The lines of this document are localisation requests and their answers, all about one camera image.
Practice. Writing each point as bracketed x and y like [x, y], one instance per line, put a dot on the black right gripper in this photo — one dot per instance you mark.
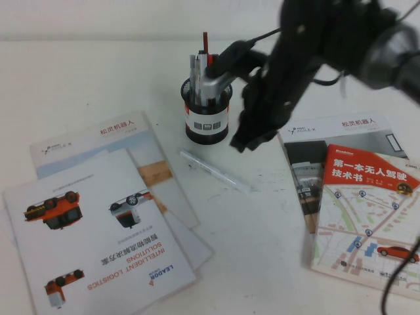
[272, 95]

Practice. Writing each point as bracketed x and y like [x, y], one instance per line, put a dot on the red self-driving technology book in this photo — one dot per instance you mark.
[361, 213]

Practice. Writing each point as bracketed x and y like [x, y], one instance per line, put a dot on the white marker pen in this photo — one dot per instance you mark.
[213, 171]

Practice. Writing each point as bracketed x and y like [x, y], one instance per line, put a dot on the white pen with grey cap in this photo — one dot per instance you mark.
[201, 65]

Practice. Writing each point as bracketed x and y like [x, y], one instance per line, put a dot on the Leador intelligent logistics brochure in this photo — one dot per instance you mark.
[98, 236]

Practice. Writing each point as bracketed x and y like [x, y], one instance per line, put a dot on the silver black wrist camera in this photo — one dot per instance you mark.
[216, 83]

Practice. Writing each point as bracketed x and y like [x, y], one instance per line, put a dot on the AgileX brochure with wood photo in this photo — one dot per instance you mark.
[115, 138]

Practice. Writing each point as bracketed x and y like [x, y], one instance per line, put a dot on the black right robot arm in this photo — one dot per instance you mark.
[361, 39]

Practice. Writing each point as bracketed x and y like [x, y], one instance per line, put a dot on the black mesh pen holder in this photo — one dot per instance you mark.
[206, 118]

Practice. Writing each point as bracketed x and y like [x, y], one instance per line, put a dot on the AgileX brochure with room photo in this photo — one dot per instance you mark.
[328, 131]

